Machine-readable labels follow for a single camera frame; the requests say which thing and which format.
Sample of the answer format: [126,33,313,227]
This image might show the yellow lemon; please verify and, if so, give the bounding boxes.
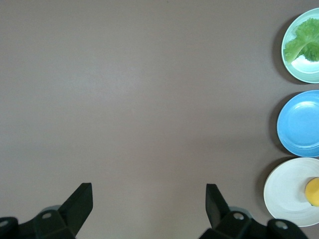
[304,176,319,207]

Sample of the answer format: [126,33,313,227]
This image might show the green lettuce leaf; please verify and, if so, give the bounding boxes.
[284,18,319,63]

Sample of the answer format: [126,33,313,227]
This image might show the brown table cover sheet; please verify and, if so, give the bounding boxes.
[0,0,319,239]

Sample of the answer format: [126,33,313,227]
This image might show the blue round plate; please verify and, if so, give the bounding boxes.
[276,90,319,158]

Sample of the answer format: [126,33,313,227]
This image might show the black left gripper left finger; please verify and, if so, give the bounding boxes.
[18,183,93,239]

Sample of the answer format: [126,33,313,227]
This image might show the pale green round plate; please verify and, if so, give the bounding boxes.
[281,7,319,84]

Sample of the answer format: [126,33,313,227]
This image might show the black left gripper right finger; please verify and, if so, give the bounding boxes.
[200,183,269,239]

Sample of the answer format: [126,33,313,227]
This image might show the beige round plate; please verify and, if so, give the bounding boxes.
[263,157,319,228]

